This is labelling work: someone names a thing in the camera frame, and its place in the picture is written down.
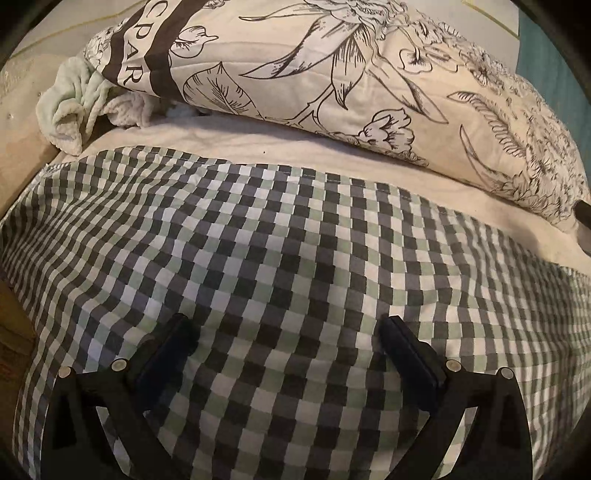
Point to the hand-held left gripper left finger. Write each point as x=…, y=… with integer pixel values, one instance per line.
x=161, y=364

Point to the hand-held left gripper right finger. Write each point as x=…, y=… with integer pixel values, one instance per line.
x=406, y=364

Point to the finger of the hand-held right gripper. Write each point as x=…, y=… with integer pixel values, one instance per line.
x=585, y=209

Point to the teal curtain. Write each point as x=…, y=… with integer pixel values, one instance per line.
x=556, y=69

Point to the green checkered cloth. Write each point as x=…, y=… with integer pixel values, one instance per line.
x=277, y=258

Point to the cream tufted headboard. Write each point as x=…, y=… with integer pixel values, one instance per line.
x=18, y=138

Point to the pale green towel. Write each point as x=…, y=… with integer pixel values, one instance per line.
x=74, y=110

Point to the floral printed quilt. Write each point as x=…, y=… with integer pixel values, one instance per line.
x=300, y=60

